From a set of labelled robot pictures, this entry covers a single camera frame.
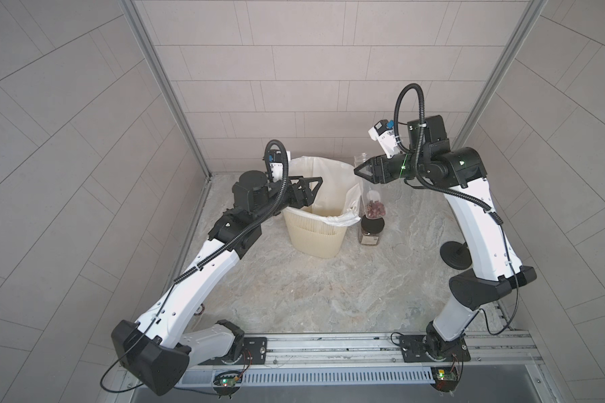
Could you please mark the green circuit board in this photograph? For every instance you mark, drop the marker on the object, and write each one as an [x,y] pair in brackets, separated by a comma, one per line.
[228,379]
[446,379]

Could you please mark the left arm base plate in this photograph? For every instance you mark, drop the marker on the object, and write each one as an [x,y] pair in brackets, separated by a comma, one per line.
[253,350]

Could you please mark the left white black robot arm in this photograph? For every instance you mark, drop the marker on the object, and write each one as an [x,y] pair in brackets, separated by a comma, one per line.
[152,348]

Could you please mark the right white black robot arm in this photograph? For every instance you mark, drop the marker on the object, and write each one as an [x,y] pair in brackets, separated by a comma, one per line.
[489,267]

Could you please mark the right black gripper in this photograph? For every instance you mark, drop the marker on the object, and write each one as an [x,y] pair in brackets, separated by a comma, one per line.
[383,169]

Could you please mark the right green circuit board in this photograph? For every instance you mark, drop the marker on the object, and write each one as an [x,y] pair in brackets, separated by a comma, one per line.
[446,379]

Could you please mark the black lidded glass jar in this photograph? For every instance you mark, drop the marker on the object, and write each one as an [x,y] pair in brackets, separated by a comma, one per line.
[371,230]

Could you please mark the cream woven waste bin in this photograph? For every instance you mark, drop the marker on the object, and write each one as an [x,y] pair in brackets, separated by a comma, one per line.
[317,232]

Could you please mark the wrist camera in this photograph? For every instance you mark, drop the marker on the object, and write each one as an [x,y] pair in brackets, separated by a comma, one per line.
[275,171]
[382,133]

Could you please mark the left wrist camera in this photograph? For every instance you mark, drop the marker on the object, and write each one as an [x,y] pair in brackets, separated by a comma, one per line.
[275,171]

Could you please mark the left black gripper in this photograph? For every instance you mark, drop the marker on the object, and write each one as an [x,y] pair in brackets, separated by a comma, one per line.
[292,192]

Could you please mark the aluminium mounting rail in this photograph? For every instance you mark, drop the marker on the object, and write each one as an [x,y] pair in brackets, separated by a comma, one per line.
[374,349]

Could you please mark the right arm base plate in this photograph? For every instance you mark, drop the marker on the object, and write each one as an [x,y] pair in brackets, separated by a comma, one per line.
[431,348]

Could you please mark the left green circuit board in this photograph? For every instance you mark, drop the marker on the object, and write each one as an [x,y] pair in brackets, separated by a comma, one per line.
[228,379]

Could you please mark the white plastic bin liner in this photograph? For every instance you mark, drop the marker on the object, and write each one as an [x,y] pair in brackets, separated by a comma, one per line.
[337,202]

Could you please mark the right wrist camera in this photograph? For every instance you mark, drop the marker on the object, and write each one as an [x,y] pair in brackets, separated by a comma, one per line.
[382,133]

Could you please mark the black stand with round top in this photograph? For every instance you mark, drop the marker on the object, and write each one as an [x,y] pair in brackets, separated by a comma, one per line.
[456,255]

